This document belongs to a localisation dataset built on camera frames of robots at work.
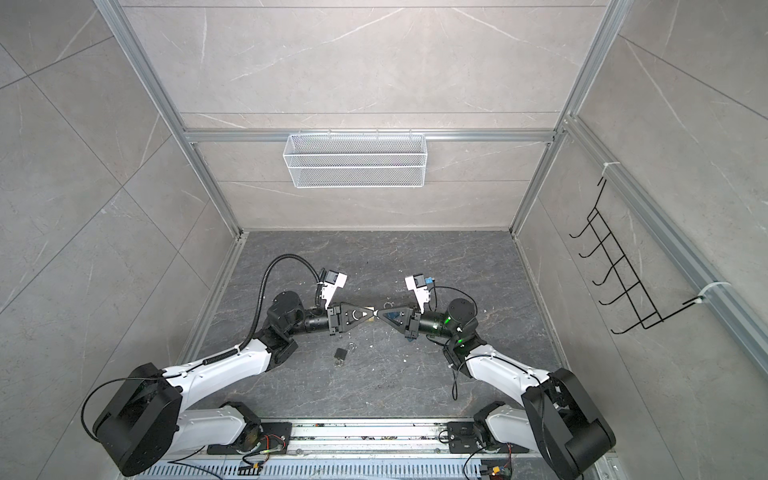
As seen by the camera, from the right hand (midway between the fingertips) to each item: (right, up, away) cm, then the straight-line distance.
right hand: (381, 315), depth 70 cm
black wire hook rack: (+54, +5, -8) cm, 55 cm away
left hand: (-2, +2, -2) cm, 3 cm away
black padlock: (-13, -15, +17) cm, 26 cm away
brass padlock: (-2, -1, -2) cm, 3 cm away
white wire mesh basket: (-9, +47, +30) cm, 57 cm away
